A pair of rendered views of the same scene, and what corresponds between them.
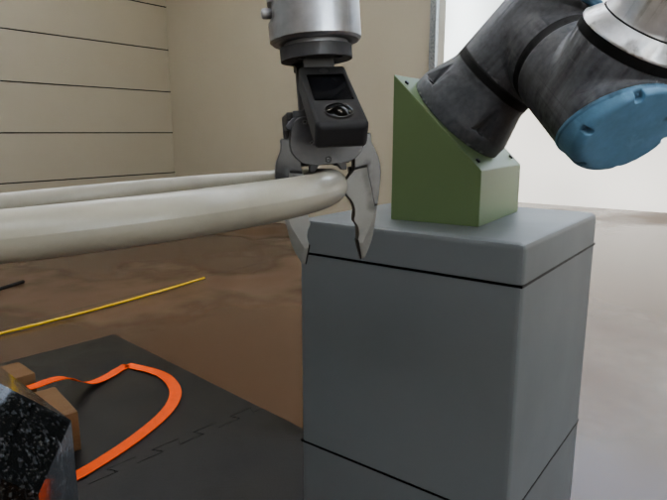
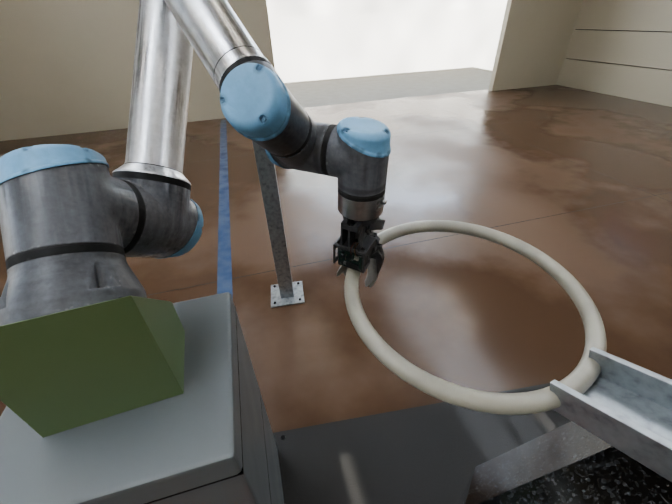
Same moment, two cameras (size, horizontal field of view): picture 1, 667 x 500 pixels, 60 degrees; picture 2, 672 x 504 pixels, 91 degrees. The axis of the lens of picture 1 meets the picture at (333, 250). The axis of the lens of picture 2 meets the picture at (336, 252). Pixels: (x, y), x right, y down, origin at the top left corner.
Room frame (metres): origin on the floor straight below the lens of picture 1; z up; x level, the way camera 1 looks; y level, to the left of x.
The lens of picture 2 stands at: (1.08, 0.34, 1.40)
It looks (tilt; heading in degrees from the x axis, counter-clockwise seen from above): 36 degrees down; 219
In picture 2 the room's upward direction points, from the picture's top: 3 degrees counter-clockwise
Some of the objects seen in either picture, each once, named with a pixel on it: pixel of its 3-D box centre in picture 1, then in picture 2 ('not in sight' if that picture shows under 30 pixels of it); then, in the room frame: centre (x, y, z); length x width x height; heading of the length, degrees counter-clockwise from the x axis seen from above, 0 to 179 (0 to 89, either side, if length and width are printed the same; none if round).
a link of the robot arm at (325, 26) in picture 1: (311, 24); (362, 201); (0.60, 0.02, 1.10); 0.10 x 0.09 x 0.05; 100
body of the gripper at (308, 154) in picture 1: (319, 110); (357, 237); (0.61, 0.01, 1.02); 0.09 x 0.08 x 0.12; 9
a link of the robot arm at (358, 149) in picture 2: not in sight; (361, 158); (0.60, 0.02, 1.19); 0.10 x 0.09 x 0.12; 105
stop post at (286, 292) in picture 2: not in sight; (274, 217); (0.09, -0.86, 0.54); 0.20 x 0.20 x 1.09; 47
